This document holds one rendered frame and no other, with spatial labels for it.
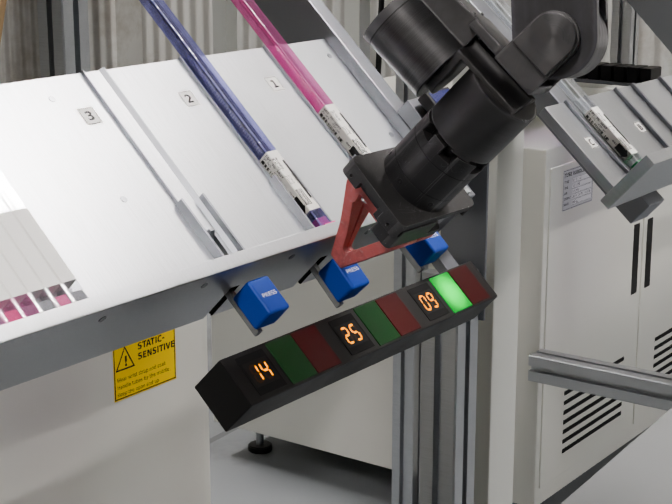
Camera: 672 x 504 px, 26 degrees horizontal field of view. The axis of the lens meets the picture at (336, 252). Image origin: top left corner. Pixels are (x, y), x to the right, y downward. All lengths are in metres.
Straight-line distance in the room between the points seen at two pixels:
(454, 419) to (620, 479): 0.39
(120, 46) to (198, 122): 3.72
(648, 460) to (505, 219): 0.62
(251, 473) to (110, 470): 1.11
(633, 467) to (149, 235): 0.37
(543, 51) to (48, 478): 0.67
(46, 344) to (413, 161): 0.30
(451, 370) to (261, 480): 1.20
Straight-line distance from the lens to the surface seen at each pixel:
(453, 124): 1.02
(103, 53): 4.90
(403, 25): 1.02
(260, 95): 1.23
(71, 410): 1.41
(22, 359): 0.93
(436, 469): 1.42
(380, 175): 1.05
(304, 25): 1.37
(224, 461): 2.61
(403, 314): 1.17
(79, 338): 0.95
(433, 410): 1.39
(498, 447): 1.69
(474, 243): 1.37
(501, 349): 1.65
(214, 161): 1.13
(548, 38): 0.98
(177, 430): 1.53
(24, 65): 5.33
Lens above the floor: 0.99
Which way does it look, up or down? 14 degrees down
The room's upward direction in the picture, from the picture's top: straight up
